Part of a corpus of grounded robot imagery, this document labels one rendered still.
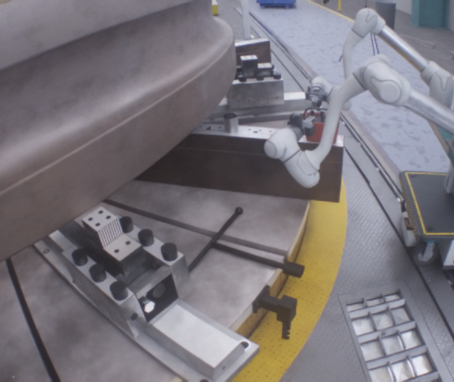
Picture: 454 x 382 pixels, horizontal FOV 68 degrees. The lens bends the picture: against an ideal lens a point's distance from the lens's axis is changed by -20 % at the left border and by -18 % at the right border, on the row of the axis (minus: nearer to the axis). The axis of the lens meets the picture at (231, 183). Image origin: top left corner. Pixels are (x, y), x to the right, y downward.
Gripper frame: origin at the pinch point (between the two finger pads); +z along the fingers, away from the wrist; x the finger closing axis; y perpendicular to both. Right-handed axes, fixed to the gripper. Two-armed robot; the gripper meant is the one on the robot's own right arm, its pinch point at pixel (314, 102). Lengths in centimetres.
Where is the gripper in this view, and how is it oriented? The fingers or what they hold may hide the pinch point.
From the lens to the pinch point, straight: 230.1
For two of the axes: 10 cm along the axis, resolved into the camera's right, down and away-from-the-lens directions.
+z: -2.9, 5.5, -7.9
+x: 9.6, 1.0, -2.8
